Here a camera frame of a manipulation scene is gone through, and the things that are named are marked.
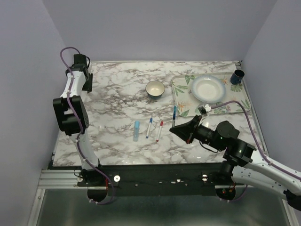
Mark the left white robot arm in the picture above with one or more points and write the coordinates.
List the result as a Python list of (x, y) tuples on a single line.
[(70, 111)]

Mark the thin teal blue pen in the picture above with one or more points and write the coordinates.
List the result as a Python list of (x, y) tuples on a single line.
[(174, 116)]

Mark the white pen blue tip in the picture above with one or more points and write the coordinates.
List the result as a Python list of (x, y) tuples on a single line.
[(149, 128)]

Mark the dark blue cup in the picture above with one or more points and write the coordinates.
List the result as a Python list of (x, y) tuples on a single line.
[(237, 76)]

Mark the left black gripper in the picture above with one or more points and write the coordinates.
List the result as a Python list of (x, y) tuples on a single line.
[(88, 87)]

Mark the teal bowl cream inside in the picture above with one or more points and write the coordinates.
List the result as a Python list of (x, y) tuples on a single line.
[(155, 89)]

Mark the floral leaf serving tray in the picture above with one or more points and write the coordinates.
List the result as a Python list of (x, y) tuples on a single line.
[(187, 104)]

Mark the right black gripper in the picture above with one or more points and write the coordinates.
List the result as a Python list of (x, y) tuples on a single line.
[(185, 130)]

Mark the white plate blue rim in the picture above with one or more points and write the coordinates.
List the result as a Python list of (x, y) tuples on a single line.
[(209, 89)]

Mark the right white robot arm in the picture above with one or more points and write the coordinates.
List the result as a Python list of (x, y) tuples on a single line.
[(243, 163)]

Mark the aluminium rail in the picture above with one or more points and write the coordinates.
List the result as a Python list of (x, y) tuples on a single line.
[(57, 179)]

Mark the white pen red tip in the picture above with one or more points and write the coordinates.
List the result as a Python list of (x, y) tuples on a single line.
[(159, 133)]

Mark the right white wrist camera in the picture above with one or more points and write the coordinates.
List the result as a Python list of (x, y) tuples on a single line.
[(204, 110)]

